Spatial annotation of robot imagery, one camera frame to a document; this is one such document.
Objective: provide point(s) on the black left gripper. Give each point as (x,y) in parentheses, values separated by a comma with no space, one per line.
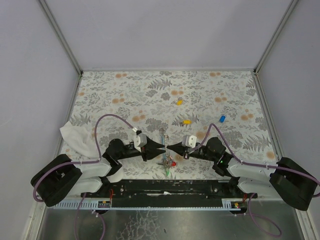
(144,152)

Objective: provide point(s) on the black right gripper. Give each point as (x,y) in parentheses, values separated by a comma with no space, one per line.
(186,151)

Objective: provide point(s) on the metal keyring organizer with keys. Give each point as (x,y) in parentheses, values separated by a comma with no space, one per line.
(167,160)

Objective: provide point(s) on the blue key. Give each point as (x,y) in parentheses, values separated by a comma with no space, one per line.
(222,118)

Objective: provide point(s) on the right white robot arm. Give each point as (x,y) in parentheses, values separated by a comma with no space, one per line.
(285,179)

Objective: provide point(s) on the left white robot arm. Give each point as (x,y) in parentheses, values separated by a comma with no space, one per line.
(63,177)

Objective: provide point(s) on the yellow key near centre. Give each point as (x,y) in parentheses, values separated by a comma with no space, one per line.
(186,122)

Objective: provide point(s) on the yellow key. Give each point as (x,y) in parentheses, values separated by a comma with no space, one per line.
(186,122)
(178,101)

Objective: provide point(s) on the floral table mat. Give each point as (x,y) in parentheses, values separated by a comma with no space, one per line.
(114,102)

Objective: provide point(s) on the yellow key far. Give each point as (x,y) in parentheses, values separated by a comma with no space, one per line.
(178,101)

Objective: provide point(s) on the white cloth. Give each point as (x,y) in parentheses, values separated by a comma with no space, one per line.
(79,139)

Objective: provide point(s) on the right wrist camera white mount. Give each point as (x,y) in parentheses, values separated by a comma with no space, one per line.
(189,141)

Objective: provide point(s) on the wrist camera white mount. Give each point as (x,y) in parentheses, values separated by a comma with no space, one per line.
(140,139)
(189,141)

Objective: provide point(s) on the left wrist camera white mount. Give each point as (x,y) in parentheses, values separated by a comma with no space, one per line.
(140,139)

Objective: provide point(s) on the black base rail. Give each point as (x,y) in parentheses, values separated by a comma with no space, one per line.
(164,193)

